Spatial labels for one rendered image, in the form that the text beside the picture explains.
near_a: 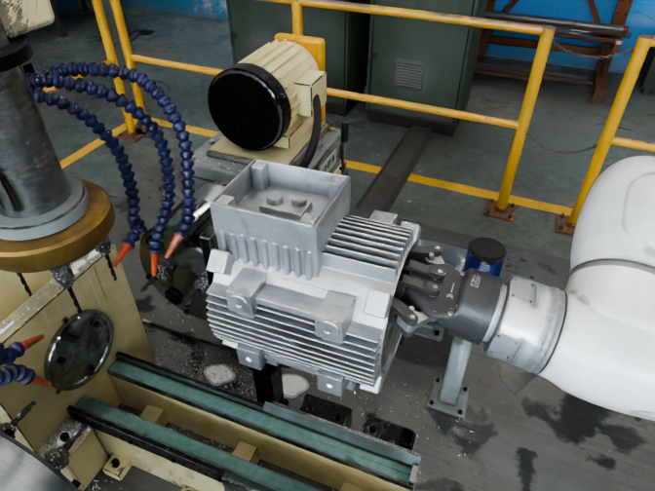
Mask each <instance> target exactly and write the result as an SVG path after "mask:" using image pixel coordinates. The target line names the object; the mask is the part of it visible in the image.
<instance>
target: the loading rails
mask: <svg viewBox="0 0 655 491"><path fill-rule="evenodd" d="M116 357H117V358H116V359H115V360H114V361H113V362H112V363H111V364H110V365H109V367H108V368H107V369H106V371H107V373H108V375H109V377H110V379H111V382H112V384H113V386H114V388H115V390H116V393H117V395H118V397H119V399H120V400H121V403H123V404H125V405H128V406H129V407H132V408H134V409H137V410H139V411H142V412H141V414H140V415H139V416H136V415H134V414H132V413H129V412H127V411H124V410H122V409H119V408H117V407H114V406H112V405H109V404H107V403H104V402H102V401H100V400H97V399H95V398H92V397H88V396H86V395H83V396H82V397H81V398H80V399H79V400H78V401H77V402H76V404H75V405H74V406H73V405H69V406H68V407H67V408H66V410H67V412H68V414H69V415H70V417H71V419H73V420H75V421H77V422H78V421H79V422H80V423H82V424H83V423H84V422H85V423H88V426H90V427H91V428H93V429H94V431H95V433H96V436H97V437H98V439H99V441H100V443H101V445H102V447H103V448H104V450H105V452H106V454H108V455H110V456H111V457H110V459H109V460H108V461H107V462H106V464H105V465H104V466H103V468H102V470H103V472H104V473H105V474H107V475H110V476H112V477H114V478H116V479H118V480H122V479H123V477H124V476H125V475H126V473H127V472H128V470H129V469H130V468H131V466H132V465H133V466H135V467H137V468H139V469H142V470H144V471H146V472H150V473H152V474H154V475H157V476H159V477H161V478H163V479H165V480H167V481H169V482H172V483H174V484H176V485H178V486H181V487H182V489H181V491H322V490H319V489H317V488H314V487H312V486H309V485H307V484H304V483H302V482H299V481H297V480H294V479H292V478H289V477H287V476H285V475H282V474H280V473H277V472H273V471H271V470H268V469H266V468H263V467H261V466H259V465H258V464H257V463H258V461H259V459H261V460H264V461H266V462H269V463H271V464H274V465H276V466H279V467H281V468H283V469H286V470H288V471H291V472H295V473H297V474H300V475H302V476H305V477H307V478H310V479H312V480H315V481H317V482H320V483H322V484H324V485H326V486H329V487H331V488H334V489H336V490H339V491H413V489H414V484H415V480H416V477H417V473H418V468H419V464H420V460H421V455H422V454H419V453H417V452H414V451H411V450H408V449H406V448H403V447H400V446H398V445H395V444H393V443H390V442H387V441H384V440H382V439H379V438H376V437H373V436H370V435H368V434H363V433H360V432H358V431H355V430H352V429H349V428H347V427H344V426H341V425H338V424H335V423H333V422H331V421H328V420H325V419H323V418H320V417H317V416H314V415H311V414H309V413H306V412H303V411H300V410H298V409H295V408H292V407H289V406H286V405H284V404H281V403H278V402H276V401H274V400H271V399H268V398H267V399H266V400H265V402H264V403H261V402H258V401H256V400H253V399H250V398H248V397H243V396H240V395H238V394H235V393H232V392H229V391H227V390H224V389H221V388H219V387H217V386H214V385H211V384H208V383H206V382H203V381H200V380H197V379H195V378H192V377H189V376H186V375H184V374H181V373H178V372H175V371H173V370H170V369H167V368H165V367H163V366H160V365H157V364H155V363H152V362H149V361H146V360H144V359H139V358H136V357H134V356H131V355H128V354H125V353H123V352H120V351H118V352H117V353H116ZM168 422H169V423H172V424H174V425H177V426H179V427H182V428H184V429H186V430H188V431H191V432H193V433H196V434H200V435H202V436H205V437H207V438H210V439H212V440H215V441H217V442H220V443H222V444H225V445H227V446H230V447H232V448H235V449H234V451H233V453H232V454H230V453H227V452H225V451H222V450H220V449H217V448H215V447H213V446H210V445H208V444H205V443H204V442H201V441H199V440H196V439H194V438H191V437H189V436H186V435H184V434H180V433H177V432H175V431H173V430H170V429H168V428H165V426H166V425H167V424H168Z"/></svg>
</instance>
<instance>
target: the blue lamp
mask: <svg viewBox="0 0 655 491"><path fill-rule="evenodd" d="M504 260H505V258H504V259H502V260H501V261H498V262H483V261H480V260H478V259H477V258H476V257H474V256H473V255H472V254H471V253H470V251H469V249H468V250H467V254H466V258H465V262H464V267H463V271H464V272H466V271H467V270H468V269H469V268H474V269H477V270H480V271H483V272H486V273H488V274H491V275H494V276H497V277H500V274H501V270H502V267H503V263H504Z"/></svg>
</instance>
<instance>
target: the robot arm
mask: <svg viewBox="0 0 655 491"><path fill-rule="evenodd" d="M442 252H443V249H442V247H441V246H439V245H424V246H422V245H413V246H412V248H411V249H410V251H409V253H408V255H407V257H406V260H405V264H404V266H403V268H402V271H401V274H400V277H399V280H398V283H397V287H396V290H395V293H394V297H393V301H392V305H391V309H390V313H389V317H388V321H389V322H390V323H392V324H393V325H394V326H395V327H396V328H397V329H398V331H399V332H400V333H401V334H402V335H403V336H405V337H411V336H412V335H413V333H414V330H415V329H416V328H418V327H420V326H422V325H423V324H427V325H430V326H442V327H444V328H446V332H447V333H448V334H449V335H451V336H454V337H457V338H460V339H462V340H465V341H468V342H471V343H473V344H476V345H480V344H481V342H482V341H483V352H484V353H485V354H486V355H487V356H488V357H491V358H494V359H498V360H501V361H504V362H506V363H508V364H511V365H513V366H516V367H519V368H522V369H523V370H524V371H527V372H532V373H535V374H537V375H539V376H541V377H544V378H545V379H547V380H549V381H551V382H552V383H554V384H555V385H556V386H558V387H559V388H560V389H562V390H563V391H565V392H567V393H569V394H571V395H573V396H576V397H579V398H581V399H583V400H585V401H588V402H590V403H593V404H596V405H599V406H601V407H604V408H607V409H611V410H614V411H617V412H620V413H624V414H628V415H632V416H635V417H638V418H642V419H646V420H651V421H655V157H654V156H634V157H630V158H626V159H623V160H621V161H618V162H616V163H614V164H613V165H611V166H610V167H608V168H607V169H606V170H605V171H604V172H603V173H602V174H601V175H600V176H599V177H598V178H597V180H596V181H595V182H594V184H593V186H592V187H591V189H590V191H589V192H588V194H587V196H586V199H585V201H584V203H583V205H582V208H581V211H580V214H579V217H578V220H577V223H576V227H575V231H574V235H573V240H572V246H571V251H570V272H569V278H568V282H567V285H566V288H565V290H564V291H562V290H559V289H558V288H556V287H553V286H547V285H544V284H541V283H537V282H534V281H531V280H528V279H525V278H522V277H519V276H516V275H512V276H510V277H508V279H507V280H505V282H504V284H502V278H500V277H497V276H494V275H491V274H488V273H486V272H483V271H480V270H477V269H474V268H469V269H468V270H467V271H466V272H461V271H458V270H457V269H455V268H454V267H453V266H451V265H449V264H445V263H444V262H443V259H442V257H441V254H442ZM410 272H411V275H410ZM404 289H405V292H404Z"/></svg>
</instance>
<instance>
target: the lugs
mask: <svg viewBox="0 0 655 491"><path fill-rule="evenodd" d="M401 226H403V227H407V228H411V229H413V239H414V240H415V241H416V242H417V243H418V241H419V237H420V233H421V227H420V225H419V224H415V223H410V222H405V221H402V222H401ZM234 262H235V260H234V255H233V253H230V252H227V251H223V250H219V249H215V248H212V250H211V254H210V258H209V261H208V265H207V268H206V270H207V271H210V272H213V273H217V274H219V275H224V276H231V273H232V269H233V265H234ZM392 299H393V295H392V294H389V293H385V292H381V291H377V290H373V289H370V290H369V291H368V293H367V297H366V303H365V307H364V314H365V315H369V316H373V317H376V318H380V319H387V318H388V315H389V311H390V307H391V303H392ZM222 344H223V345H226V346H229V347H232V348H235V349H236V347H237V345H238V344H235V343H232V342H228V341H225V340H223V341H222ZM384 378H385V375H384V376H381V377H379V378H378V380H377V382H376V384H375V386H374V388H373V387H370V386H366V385H363V384H361V385H360V388H361V389H363V390H366V391H369V392H372V393H375V394H378V393H379V392H381V390H382V386H383V382H384Z"/></svg>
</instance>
